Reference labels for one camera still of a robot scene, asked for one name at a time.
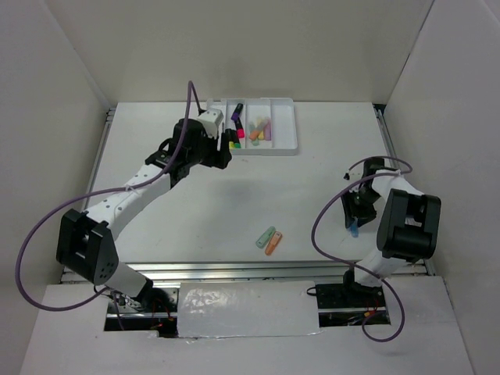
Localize white divided plastic tray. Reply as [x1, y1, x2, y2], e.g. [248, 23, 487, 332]
[206, 98, 298, 156]

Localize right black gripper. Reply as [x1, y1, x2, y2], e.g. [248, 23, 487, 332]
[341, 187, 382, 228]

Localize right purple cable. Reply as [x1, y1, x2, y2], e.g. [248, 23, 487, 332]
[311, 155, 413, 343]

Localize pink pastel highlighter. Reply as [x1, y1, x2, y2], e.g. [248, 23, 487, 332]
[263, 120, 272, 141]

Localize purple cable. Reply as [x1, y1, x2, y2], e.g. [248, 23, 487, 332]
[14, 80, 206, 333]
[311, 155, 413, 343]

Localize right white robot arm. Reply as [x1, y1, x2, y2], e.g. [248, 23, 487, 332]
[341, 156, 441, 306]

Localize aluminium table frame rails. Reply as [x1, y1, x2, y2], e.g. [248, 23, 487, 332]
[60, 103, 434, 284]

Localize blue pastel highlighter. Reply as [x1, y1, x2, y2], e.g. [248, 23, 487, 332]
[349, 222, 359, 238]

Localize black yellow-capped highlighter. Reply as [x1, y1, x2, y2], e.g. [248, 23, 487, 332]
[226, 129, 238, 149]

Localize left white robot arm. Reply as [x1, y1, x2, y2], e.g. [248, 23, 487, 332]
[56, 109, 231, 312]

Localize green pastel short highlighter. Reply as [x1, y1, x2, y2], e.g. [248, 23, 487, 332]
[255, 226, 276, 248]

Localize black pink-capped highlighter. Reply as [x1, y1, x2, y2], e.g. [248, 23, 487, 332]
[234, 118, 245, 139]

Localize orange pastel short highlighter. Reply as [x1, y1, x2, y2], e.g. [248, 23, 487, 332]
[265, 231, 282, 256]

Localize white foil cover panel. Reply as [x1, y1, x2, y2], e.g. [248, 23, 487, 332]
[177, 280, 320, 338]

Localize black purple-capped highlighter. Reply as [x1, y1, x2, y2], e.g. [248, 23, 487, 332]
[231, 103, 244, 122]

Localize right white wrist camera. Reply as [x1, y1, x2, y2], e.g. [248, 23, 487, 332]
[343, 170, 364, 192]

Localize orange pastel long highlighter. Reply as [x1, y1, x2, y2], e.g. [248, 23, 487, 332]
[248, 121, 266, 141]

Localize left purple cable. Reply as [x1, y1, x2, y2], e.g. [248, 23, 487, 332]
[14, 80, 206, 333]

